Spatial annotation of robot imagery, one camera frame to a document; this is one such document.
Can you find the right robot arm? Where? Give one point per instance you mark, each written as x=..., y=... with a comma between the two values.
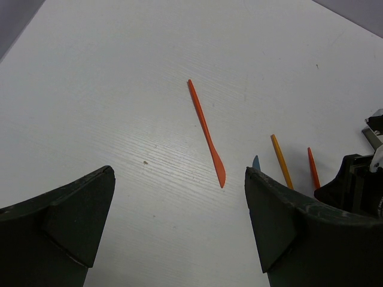
x=357, y=188

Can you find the orange knife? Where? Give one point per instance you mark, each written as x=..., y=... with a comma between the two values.
x=217, y=162

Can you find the yellow knife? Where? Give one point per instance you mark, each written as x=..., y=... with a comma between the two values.
x=282, y=162

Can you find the blue knife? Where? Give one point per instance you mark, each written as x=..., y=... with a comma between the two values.
x=256, y=163

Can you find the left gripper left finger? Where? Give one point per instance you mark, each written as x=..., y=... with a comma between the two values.
x=52, y=239

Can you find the orange fork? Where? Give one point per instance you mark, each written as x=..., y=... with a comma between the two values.
x=313, y=169

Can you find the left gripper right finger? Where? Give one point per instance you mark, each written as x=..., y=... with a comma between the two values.
x=304, y=242

